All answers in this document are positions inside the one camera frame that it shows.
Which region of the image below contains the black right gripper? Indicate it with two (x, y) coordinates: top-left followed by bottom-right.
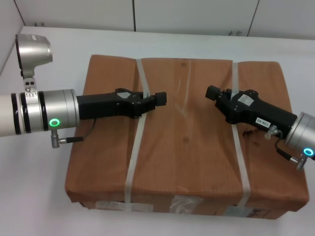
(205, 85), (299, 139)

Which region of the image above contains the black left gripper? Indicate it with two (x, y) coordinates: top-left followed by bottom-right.
(76, 88), (168, 121)

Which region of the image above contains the brown cardboard box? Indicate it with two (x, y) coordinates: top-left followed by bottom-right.
(64, 54), (310, 219)

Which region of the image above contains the white plastic packing strap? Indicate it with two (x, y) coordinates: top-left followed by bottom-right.
(124, 58), (151, 212)
(231, 61), (252, 207)

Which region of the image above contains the black cable with metal plug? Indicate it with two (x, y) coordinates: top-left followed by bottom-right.
(264, 125), (309, 171)
(51, 118), (97, 149)

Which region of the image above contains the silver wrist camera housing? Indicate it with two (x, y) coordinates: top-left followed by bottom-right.
(15, 33), (53, 93)

